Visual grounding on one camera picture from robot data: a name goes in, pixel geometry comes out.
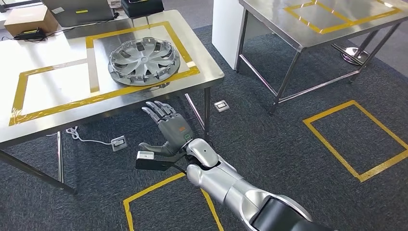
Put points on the steel workbench table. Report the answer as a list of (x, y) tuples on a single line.
[(287, 28), (63, 79)]

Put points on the peeled yellow tape mark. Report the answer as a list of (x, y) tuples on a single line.
[(20, 92)]

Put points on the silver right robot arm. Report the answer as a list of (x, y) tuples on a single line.
[(229, 185)]

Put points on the yellow floor tape square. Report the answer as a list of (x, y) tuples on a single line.
[(149, 188), (328, 111)]

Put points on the black case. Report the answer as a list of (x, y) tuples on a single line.
[(141, 8)]

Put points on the white panel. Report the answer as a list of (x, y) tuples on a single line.
[(226, 32)]

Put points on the silver plastic wheel hubcap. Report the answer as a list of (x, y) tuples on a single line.
[(143, 60)]

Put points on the yellow table tape outline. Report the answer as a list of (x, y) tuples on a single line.
[(178, 44), (334, 28)]

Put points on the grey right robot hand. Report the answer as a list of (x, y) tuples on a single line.
[(175, 130)]

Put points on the metal floor socket plate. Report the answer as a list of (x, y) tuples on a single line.
[(221, 106), (119, 143)]

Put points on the cardboard box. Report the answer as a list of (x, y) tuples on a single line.
[(30, 17)]

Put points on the chrome stanchion base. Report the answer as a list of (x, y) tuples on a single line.
[(353, 55)]

